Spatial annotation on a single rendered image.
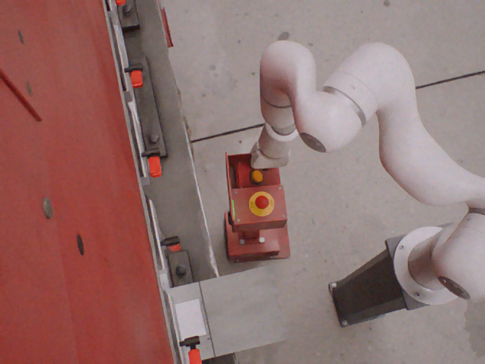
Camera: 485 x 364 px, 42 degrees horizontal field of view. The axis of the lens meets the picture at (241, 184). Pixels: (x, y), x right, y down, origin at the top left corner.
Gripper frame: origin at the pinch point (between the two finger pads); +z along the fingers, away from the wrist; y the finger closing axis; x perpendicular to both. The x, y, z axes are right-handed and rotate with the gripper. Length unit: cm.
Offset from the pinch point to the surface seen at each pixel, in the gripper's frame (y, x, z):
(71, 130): -37, -28, -110
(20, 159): -36, -39, -135
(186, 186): -22.5, -5.2, -1.2
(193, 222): -21.4, -15.3, -1.3
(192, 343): -25, -47, -40
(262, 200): -1.5, -9.5, 3.5
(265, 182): 1.8, -1.6, 13.8
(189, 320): -25, -41, -14
